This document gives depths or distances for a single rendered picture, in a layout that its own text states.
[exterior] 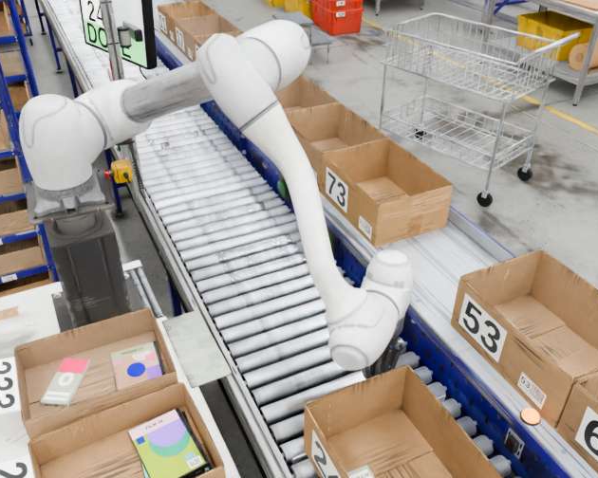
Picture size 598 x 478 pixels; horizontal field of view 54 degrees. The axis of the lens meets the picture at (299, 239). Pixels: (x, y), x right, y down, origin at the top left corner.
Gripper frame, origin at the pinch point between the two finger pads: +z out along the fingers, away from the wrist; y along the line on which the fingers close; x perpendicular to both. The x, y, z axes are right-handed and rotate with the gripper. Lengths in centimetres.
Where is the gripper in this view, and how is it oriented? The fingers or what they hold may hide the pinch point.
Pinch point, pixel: (376, 385)
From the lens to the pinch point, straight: 156.1
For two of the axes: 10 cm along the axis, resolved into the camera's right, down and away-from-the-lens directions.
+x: 4.3, 5.2, -7.4
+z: 0.0, 8.2, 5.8
